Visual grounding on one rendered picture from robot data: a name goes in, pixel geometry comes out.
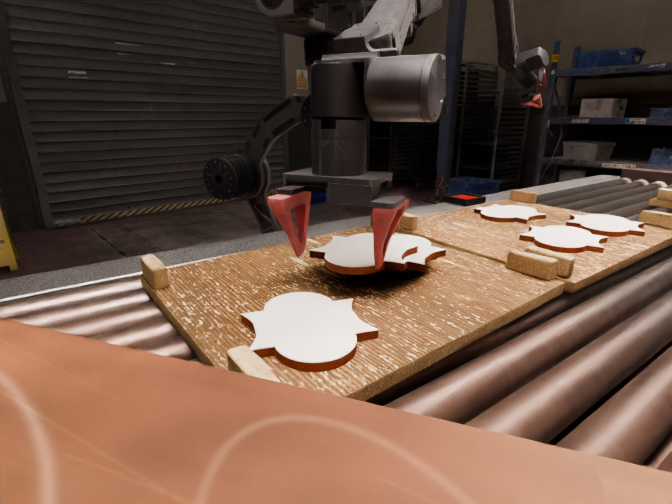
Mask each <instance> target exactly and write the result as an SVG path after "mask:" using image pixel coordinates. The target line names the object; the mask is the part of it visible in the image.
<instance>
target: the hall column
mask: <svg viewBox="0 0 672 504"><path fill-rule="evenodd" d="M466 7H467V0H449V11H448V23H447V36H446V49H445V59H446V96H445V97H444V99H443V105H442V109H441V113H440V125H439V137H438V150H437V163H436V168H437V179H436V183H435V195H434V198H432V199H430V196H429V197H428V199H427V200H424V201H423V202H425V203H431V204H437V203H443V195H448V191H449V189H448V188H449V180H450V179H449V178H451V171H452V160H453V149H454V139H455V128H456V117H457V106H458V95H459V84H460V73H461V62H462V51H463V40H464V29H465V18H466Z"/></svg>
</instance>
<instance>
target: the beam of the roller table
mask: <svg viewBox="0 0 672 504"><path fill-rule="evenodd" d="M620 177H621V176H612V175H597V176H591V177H586V178H580V179H574V180H568V181H563V182H557V183H551V184H546V185H540V186H534V187H528V188H523V189H517V190H526V191H534V192H537V196H539V195H544V194H549V193H554V192H559V191H564V190H569V189H574V188H579V187H584V186H589V185H594V184H599V183H604V182H609V181H614V180H617V179H619V178H620ZM510 192H511V191H506V192H500V193H494V194H489V195H483V196H485V197H486V201H485V203H483V204H486V203H491V202H496V201H501V200H506V199H510ZM461 208H466V206H461V205H457V204H452V203H447V202H443V203H437V204H431V205H426V206H420V207H414V208H409V209H406V210H405V212H406V213H410V214H413V215H416V216H418V217H420V216H426V215H431V214H436V213H441V212H446V211H451V210H456V209H461ZM369 225H371V215H369V216H363V217H357V218H352V219H346V220H340V221H334V222H329V223H323V224H317V225H312V226H308V230H307V239H308V238H312V237H317V236H322V235H326V234H331V233H336V232H341V231H345V230H350V229H355V228H359V227H364V226H369ZM289 242H290V241H289V238H288V236H287V234H286V232H285V230H283V231H277V232H272V233H266V234H260V235H255V236H249V237H243V238H237V239H232V240H226V241H220V242H215V243H209V244H203V245H198V246H192V247H186V248H180V249H175V250H169V251H163V252H158V253H152V254H146V255H140V256H135V257H129V258H123V259H118V260H112V261H106V262H101V263H95V264H89V265H83V266H78V267H72V268H66V269H61V270H55V271H49V272H44V273H38V274H32V275H26V276H21V277H15V278H9V279H4V280H0V303H4V302H9V301H14V300H19V299H24V298H29V297H34V296H39V295H44V294H49V293H54V292H59V291H64V290H69V289H74V288H79V287H84V286H89V285H94V284H99V283H104V282H109V281H114V280H119V279H124V278H129V277H134V276H139V275H140V274H142V266H141V257H143V256H147V255H154V256H155V257H156V258H158V259H159V260H160V261H161V262H162V263H163V264H164V265H165V266H166V267H167V268H171V267H175V266H180V265H185V264H190V263H194V262H199V261H204V260H208V259H213V258H218V257H223V256H227V255H232V254H237V253H241V252H246V251H251V250H256V249H260V248H265V247H270V246H275V245H279V244H284V243H289Z"/></svg>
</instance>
